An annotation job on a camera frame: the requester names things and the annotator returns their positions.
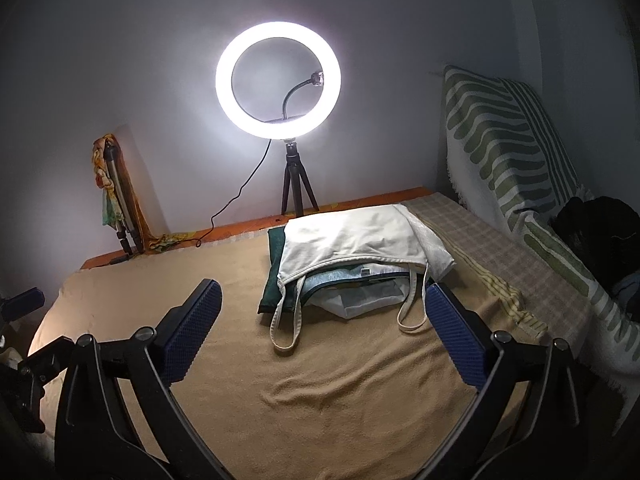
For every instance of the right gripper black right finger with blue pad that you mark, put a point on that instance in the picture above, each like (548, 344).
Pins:
(465, 336)

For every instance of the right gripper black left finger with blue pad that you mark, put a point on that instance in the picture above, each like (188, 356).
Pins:
(176, 340)

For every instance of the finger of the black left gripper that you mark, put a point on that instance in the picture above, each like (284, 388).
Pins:
(14, 308)

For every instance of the white garment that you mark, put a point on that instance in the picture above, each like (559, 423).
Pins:
(387, 234)

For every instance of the checkered beige bedsheet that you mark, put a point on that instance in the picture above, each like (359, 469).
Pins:
(533, 300)

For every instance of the dark green folded cloth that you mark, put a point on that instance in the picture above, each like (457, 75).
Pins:
(271, 295)

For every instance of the tan bed blanket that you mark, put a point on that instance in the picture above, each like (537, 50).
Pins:
(356, 399)

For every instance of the black folded tripod with scarf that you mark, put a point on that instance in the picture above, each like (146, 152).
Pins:
(115, 211)

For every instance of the white canvas tote bag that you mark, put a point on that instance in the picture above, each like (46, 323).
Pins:
(353, 290)

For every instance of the colourful patterned scarf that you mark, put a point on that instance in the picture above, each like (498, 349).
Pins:
(144, 240)

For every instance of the black bag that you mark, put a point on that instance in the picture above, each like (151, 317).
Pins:
(603, 233)

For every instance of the green striped white cushion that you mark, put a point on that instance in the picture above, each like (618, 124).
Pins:
(509, 166)

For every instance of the black mini tripod stand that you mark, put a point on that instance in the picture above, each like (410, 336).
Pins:
(296, 181)

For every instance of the white ring light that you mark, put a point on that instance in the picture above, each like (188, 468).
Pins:
(278, 80)

